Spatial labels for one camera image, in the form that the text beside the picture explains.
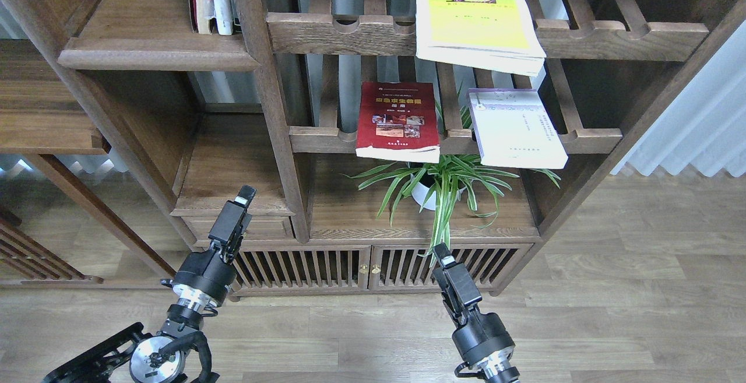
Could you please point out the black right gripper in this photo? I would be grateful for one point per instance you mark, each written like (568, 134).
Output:
(481, 339)

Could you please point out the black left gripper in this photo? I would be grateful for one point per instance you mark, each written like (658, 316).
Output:
(205, 277)

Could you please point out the white lavender cover book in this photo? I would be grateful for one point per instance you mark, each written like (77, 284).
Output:
(513, 129)

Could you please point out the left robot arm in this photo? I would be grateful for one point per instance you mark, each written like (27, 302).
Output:
(150, 358)

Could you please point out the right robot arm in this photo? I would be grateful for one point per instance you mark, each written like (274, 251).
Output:
(481, 339)

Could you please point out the white plant pot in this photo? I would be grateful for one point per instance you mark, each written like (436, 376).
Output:
(422, 194)

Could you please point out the green spider plant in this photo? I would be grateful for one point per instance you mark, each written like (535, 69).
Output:
(455, 175)

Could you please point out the red cover book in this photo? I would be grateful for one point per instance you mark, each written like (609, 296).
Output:
(398, 121)

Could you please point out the dark wooden bookshelf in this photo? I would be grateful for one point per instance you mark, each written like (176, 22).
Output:
(197, 116)

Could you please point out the yellow cover book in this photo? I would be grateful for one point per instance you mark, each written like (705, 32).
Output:
(496, 35)

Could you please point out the white curtain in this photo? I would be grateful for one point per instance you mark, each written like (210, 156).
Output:
(703, 129)

